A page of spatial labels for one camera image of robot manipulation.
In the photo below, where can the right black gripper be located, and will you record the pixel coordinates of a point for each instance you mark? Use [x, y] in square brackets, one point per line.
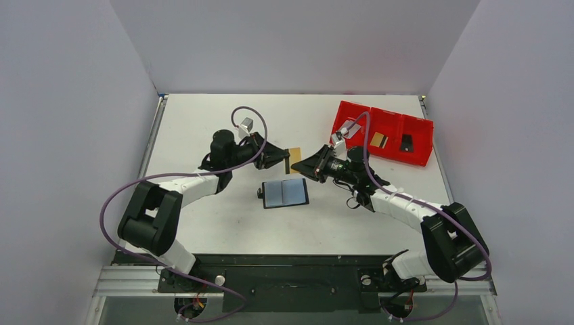
[319, 164]

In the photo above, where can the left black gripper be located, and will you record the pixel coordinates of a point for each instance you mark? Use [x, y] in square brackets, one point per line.
[274, 155]

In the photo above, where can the gold striped credit card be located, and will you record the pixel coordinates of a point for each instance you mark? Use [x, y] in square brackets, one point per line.
[294, 157]

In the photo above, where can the black leather card holder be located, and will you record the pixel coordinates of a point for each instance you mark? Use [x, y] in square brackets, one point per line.
[283, 193]

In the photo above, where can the black credit card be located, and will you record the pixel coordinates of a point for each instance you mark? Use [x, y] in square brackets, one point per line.
[407, 144]

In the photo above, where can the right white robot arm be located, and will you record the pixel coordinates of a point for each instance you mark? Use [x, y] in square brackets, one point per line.
[452, 243]

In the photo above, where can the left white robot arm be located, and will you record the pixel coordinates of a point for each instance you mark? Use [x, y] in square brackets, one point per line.
[151, 218]

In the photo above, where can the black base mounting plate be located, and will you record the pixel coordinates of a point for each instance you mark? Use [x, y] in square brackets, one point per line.
[302, 283]

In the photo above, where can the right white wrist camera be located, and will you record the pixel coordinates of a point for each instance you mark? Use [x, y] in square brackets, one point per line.
[338, 142]

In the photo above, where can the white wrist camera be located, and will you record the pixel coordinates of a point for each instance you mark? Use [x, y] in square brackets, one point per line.
[245, 128]
[338, 142]

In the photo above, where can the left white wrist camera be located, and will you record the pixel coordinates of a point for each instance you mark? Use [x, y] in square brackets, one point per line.
[245, 128]

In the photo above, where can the aluminium rail frame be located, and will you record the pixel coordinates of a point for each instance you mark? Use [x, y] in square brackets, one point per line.
[142, 281]

